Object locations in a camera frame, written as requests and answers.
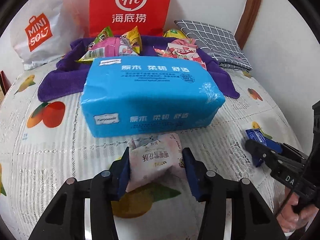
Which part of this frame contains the dark blue snack packet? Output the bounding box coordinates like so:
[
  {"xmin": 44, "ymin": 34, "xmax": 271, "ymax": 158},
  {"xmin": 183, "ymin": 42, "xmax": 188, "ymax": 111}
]
[{"xmin": 246, "ymin": 128, "xmax": 283, "ymax": 153}]

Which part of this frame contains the white snowflake pastry packet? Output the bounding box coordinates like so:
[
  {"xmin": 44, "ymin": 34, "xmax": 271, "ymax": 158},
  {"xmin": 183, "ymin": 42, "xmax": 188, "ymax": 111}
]
[{"xmin": 126, "ymin": 132, "xmax": 186, "ymax": 192}]

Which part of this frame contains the lychee gummy packet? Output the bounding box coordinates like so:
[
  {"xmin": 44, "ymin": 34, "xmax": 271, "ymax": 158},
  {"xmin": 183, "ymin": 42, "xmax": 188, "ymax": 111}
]
[{"xmin": 154, "ymin": 43, "xmax": 207, "ymax": 70}]

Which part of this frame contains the large pink snack bag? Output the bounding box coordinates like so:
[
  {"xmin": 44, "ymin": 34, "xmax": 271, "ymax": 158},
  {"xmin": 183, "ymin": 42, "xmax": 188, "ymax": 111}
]
[{"xmin": 75, "ymin": 36, "xmax": 139, "ymax": 64}]

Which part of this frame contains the yellow triangular snack packet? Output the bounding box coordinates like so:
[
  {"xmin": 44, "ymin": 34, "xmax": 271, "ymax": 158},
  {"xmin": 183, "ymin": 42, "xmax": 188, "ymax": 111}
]
[{"xmin": 120, "ymin": 26, "xmax": 143, "ymax": 54}]

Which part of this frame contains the pink snack packet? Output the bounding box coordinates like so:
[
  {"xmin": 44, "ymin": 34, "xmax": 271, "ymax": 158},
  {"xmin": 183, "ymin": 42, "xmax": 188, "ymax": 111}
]
[{"xmin": 172, "ymin": 38, "xmax": 197, "ymax": 48}]

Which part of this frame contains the green snack packet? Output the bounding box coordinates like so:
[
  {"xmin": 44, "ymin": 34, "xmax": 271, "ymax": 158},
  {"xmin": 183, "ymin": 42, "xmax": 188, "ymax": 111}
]
[{"xmin": 87, "ymin": 26, "xmax": 113, "ymax": 49}]

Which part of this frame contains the right human hand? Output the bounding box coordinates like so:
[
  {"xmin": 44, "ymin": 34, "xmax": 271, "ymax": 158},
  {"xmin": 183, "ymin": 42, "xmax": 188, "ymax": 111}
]
[{"xmin": 277, "ymin": 193, "xmax": 319, "ymax": 237}]

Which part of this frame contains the blue tissue pack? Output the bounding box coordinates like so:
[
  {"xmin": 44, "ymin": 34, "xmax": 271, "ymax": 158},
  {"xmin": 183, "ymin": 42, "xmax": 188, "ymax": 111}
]
[{"xmin": 81, "ymin": 56, "xmax": 225, "ymax": 138}]

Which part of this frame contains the fruit print table cover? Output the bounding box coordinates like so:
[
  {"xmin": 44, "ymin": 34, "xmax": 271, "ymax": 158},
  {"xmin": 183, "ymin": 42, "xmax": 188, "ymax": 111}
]
[{"xmin": 1, "ymin": 63, "xmax": 299, "ymax": 239}]

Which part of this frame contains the purple towel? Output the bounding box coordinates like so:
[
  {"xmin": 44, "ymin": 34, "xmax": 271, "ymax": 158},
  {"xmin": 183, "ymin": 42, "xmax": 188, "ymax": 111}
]
[{"xmin": 37, "ymin": 37, "xmax": 240, "ymax": 102}]

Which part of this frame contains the yellow chips bag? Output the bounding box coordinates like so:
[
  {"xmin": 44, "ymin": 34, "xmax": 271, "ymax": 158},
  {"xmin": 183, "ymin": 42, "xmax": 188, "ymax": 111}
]
[{"xmin": 163, "ymin": 29, "xmax": 187, "ymax": 39}]

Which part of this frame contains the patterned book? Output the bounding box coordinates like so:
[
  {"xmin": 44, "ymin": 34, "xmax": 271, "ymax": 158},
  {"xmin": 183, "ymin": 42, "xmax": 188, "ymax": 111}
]
[{"xmin": 0, "ymin": 70, "xmax": 11, "ymax": 96}]

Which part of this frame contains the red Haidilao paper bag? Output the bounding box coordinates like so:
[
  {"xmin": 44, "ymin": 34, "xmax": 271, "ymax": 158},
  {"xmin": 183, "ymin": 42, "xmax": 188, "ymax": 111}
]
[{"xmin": 89, "ymin": 0, "xmax": 170, "ymax": 36}]

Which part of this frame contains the white Miniso plastic bag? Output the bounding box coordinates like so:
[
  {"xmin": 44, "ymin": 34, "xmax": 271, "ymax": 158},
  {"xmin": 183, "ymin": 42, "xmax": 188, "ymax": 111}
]
[{"xmin": 10, "ymin": 0, "xmax": 84, "ymax": 70}]

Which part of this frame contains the brown wooden door frame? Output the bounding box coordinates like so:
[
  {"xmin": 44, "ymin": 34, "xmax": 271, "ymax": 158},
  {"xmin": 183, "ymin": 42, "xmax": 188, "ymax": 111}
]
[{"xmin": 234, "ymin": 0, "xmax": 262, "ymax": 49}]

